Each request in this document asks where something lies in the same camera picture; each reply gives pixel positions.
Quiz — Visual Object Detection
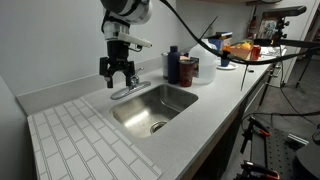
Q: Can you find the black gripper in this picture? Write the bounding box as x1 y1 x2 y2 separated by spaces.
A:
99 40 136 89

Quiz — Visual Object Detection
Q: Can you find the chrome sink faucet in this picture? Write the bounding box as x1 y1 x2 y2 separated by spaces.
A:
110 67 152 101

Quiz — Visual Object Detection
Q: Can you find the stainless steel sink basin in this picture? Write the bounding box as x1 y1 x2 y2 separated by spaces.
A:
109 83 199 139

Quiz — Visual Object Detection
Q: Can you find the silver metal can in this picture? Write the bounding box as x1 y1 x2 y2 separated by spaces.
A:
161 52 170 80

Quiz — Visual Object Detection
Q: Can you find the dark blue bottle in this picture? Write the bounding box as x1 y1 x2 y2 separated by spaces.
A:
167 45 181 85

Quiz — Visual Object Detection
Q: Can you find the metal sink drain strainer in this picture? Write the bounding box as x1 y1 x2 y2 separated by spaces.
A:
149 120 168 135

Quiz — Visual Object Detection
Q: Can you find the white brick pattern mat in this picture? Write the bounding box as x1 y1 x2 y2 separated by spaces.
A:
27 97 163 180

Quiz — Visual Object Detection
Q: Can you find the translucent plastic gallon jug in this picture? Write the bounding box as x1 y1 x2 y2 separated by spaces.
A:
188 38 218 85

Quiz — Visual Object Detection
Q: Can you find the blue box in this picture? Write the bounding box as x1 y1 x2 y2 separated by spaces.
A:
208 31 234 51

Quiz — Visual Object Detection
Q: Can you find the blue cup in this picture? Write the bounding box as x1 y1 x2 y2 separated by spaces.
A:
220 56 231 68

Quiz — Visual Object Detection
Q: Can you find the white plate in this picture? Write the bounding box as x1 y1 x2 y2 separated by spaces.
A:
216 61 239 71

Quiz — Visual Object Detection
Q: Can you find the orange cloth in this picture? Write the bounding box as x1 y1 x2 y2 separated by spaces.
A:
222 41 254 61

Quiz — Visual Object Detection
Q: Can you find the yellow fruit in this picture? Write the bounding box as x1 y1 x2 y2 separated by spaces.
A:
240 41 252 51

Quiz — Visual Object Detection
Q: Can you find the red can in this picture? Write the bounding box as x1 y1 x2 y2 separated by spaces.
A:
250 44 262 61

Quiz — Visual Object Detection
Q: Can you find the black orange clamp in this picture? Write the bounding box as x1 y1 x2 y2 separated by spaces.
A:
234 159 281 180
239 115 272 154

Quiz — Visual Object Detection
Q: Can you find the framed picture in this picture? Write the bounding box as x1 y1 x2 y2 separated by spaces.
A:
258 18 279 39

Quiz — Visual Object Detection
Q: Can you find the black perforated breadboard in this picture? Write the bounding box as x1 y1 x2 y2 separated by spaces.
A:
251 128 320 180

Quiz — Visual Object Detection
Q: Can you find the thin black camera cable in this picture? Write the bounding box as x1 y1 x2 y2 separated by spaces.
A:
128 44 143 53

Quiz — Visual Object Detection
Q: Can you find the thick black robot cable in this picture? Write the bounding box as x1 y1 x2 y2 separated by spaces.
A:
159 0 320 66

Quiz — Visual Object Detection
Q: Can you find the black camera boom stand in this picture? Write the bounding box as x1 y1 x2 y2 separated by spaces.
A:
253 16 320 108

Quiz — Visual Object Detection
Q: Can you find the black stereo camera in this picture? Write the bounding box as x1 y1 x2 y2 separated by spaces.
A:
261 5 308 19

